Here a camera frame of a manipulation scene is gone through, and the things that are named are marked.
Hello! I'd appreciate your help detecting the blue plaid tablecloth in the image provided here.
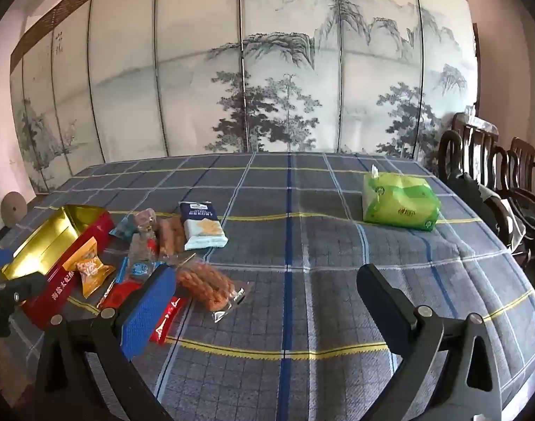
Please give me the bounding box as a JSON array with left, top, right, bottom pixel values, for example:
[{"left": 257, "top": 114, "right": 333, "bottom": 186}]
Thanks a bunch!
[{"left": 0, "top": 151, "right": 535, "bottom": 421}]

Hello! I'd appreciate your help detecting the orange candy packet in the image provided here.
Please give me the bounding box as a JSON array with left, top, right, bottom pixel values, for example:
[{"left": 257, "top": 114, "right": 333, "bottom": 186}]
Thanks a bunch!
[{"left": 63, "top": 237, "right": 116, "bottom": 299}]

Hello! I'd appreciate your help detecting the green tissue pack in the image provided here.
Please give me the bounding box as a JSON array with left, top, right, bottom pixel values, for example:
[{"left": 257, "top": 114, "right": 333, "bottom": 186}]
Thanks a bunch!
[{"left": 361, "top": 164, "right": 442, "bottom": 232}]

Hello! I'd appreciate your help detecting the small blue candy packet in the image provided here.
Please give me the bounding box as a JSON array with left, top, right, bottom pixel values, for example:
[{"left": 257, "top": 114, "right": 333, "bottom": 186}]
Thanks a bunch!
[{"left": 110, "top": 215, "right": 139, "bottom": 240}]

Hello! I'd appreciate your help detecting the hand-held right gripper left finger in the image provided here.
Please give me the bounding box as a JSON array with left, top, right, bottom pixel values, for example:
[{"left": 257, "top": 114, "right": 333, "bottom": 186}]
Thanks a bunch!
[{"left": 34, "top": 263, "right": 177, "bottom": 421}]

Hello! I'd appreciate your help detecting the blue clear chocolate ball packet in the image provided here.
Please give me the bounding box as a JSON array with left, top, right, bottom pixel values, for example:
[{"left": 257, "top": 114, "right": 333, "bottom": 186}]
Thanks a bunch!
[{"left": 116, "top": 259, "right": 163, "bottom": 286}]

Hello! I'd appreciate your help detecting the clear dark snack packet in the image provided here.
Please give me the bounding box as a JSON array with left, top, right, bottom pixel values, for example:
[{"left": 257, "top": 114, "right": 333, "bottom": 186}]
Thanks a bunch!
[{"left": 127, "top": 232, "right": 158, "bottom": 264}]

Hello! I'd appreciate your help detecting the red tin box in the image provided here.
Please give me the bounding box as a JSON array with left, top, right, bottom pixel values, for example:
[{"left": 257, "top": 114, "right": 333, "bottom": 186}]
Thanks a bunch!
[{"left": 0, "top": 205, "right": 115, "bottom": 329}]

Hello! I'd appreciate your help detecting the painted folding screen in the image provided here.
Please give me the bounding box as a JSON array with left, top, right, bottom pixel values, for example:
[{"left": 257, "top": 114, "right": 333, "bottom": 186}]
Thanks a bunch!
[{"left": 9, "top": 0, "right": 479, "bottom": 194}]

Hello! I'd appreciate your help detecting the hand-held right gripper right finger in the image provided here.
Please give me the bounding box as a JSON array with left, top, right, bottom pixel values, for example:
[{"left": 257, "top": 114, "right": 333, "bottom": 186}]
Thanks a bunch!
[{"left": 356, "top": 264, "right": 504, "bottom": 421}]

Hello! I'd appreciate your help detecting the dark wooden chair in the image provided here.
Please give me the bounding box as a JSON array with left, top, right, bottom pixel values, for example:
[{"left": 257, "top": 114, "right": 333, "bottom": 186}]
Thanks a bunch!
[
  {"left": 508, "top": 137, "right": 535, "bottom": 268},
  {"left": 438, "top": 113, "right": 514, "bottom": 246}
]

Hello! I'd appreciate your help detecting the small twisted dough snack packet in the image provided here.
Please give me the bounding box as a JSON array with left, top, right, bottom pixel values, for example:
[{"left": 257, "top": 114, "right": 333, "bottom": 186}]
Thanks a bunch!
[{"left": 158, "top": 215, "right": 187, "bottom": 257}]

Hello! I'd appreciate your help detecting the red snack packet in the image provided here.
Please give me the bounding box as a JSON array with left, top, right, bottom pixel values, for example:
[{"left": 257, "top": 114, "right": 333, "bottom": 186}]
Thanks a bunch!
[{"left": 99, "top": 281, "right": 189, "bottom": 345}]

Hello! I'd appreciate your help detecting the blue white cracker packet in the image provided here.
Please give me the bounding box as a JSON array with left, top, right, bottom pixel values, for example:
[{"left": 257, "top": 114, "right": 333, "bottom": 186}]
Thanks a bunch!
[{"left": 179, "top": 201, "right": 230, "bottom": 252}]

